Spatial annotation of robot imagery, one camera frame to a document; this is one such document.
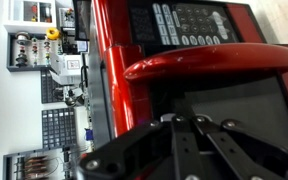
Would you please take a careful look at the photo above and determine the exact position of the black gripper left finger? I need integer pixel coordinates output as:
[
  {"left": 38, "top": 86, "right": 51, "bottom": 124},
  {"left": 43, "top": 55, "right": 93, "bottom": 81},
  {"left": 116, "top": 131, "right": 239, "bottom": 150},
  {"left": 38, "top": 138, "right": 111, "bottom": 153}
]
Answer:
[{"left": 77, "top": 115, "right": 204, "bottom": 180}]

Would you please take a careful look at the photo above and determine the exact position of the black small parts organizer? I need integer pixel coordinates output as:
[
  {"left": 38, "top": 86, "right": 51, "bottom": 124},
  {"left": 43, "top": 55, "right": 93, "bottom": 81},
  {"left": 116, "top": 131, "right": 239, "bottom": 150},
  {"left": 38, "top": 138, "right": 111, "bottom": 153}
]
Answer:
[{"left": 41, "top": 108, "right": 77, "bottom": 149}]

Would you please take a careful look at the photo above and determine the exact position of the white glass door cabinet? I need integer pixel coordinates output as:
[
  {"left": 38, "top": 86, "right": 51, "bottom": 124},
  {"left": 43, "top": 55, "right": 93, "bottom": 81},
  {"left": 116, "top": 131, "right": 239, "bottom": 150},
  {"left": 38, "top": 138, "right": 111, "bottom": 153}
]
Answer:
[{"left": 3, "top": 0, "right": 75, "bottom": 34}]

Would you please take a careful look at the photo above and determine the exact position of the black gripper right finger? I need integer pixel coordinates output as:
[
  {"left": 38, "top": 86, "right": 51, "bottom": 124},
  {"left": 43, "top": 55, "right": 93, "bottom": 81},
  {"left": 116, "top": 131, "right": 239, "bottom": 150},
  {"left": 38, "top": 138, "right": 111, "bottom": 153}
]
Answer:
[{"left": 192, "top": 115, "right": 288, "bottom": 180}]

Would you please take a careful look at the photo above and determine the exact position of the yellow tape roll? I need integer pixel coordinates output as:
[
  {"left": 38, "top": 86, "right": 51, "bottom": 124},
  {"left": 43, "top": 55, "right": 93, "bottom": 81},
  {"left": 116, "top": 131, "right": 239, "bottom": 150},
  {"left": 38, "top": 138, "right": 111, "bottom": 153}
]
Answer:
[{"left": 46, "top": 27, "right": 60, "bottom": 40}]

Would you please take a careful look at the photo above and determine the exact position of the grey spool rack shelf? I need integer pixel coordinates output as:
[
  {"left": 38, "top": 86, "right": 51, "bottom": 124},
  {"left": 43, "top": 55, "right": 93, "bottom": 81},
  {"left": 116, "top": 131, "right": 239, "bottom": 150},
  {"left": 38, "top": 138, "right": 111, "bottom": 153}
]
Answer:
[{"left": 6, "top": 31, "right": 58, "bottom": 72}]

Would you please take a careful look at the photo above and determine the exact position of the black tool pegboard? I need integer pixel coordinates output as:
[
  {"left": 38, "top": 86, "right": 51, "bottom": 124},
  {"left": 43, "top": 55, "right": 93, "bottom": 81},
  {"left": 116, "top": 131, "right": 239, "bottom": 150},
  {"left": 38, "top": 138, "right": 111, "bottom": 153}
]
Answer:
[{"left": 2, "top": 147, "right": 79, "bottom": 180}]

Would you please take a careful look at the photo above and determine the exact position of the black red microwave oven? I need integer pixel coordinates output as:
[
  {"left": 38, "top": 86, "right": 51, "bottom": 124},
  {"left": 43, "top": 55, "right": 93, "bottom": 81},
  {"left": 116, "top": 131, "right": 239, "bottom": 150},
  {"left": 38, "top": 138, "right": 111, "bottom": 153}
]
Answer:
[{"left": 75, "top": 0, "right": 288, "bottom": 147}]

